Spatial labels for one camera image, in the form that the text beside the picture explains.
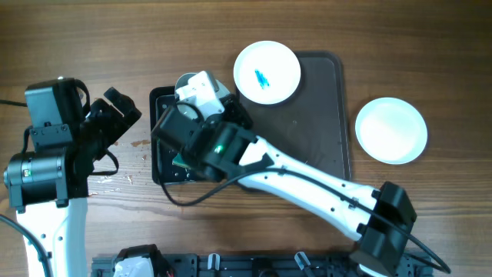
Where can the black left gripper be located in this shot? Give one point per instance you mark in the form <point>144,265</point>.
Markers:
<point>118,124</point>

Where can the white plate stain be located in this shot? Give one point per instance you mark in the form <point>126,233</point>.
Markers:
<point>267,72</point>

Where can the green yellow sponge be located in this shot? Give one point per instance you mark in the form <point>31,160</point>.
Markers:
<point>180,162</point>

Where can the white plate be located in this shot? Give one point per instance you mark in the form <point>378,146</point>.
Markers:
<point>391,131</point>

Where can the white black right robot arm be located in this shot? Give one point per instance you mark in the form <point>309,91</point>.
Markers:
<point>378,220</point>

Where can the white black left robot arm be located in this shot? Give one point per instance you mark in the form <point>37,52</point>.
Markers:
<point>48,187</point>

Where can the dark brown serving tray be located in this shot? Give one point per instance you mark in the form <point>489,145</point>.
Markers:
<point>311,125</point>

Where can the black water tub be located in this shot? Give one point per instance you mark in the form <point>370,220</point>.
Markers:
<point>163,172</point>

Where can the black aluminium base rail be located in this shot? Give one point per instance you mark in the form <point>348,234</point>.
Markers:
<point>334,264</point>

